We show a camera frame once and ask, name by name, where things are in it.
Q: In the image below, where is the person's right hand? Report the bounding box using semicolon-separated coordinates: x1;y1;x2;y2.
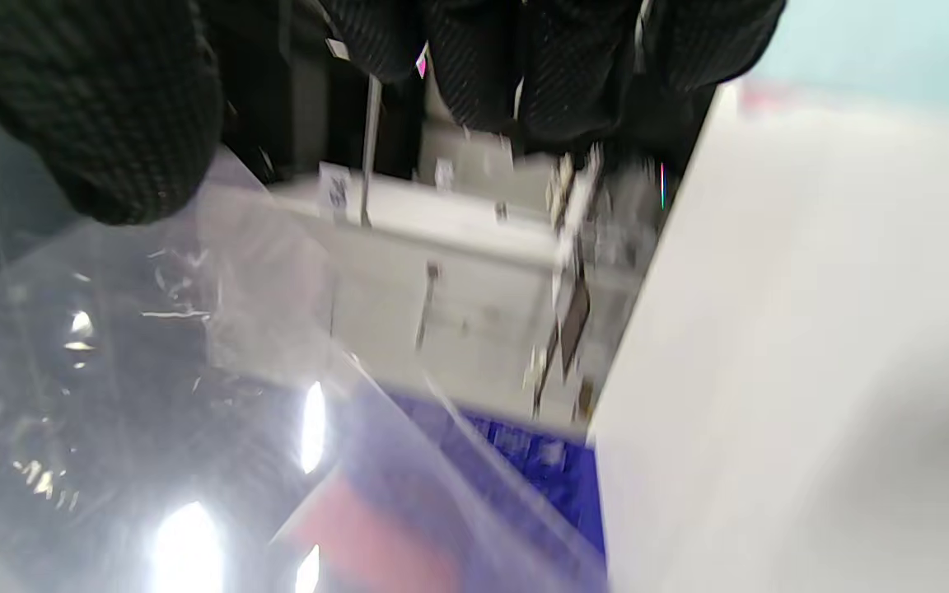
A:
0;0;788;225

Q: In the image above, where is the clear plastic file folder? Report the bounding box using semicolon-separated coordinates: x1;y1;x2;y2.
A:
0;82;607;593

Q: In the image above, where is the light pink paper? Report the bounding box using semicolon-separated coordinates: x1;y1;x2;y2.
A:
273;469;463;593

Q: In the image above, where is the blue perforated file rack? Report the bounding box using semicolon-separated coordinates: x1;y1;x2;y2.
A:
388;391;607;565

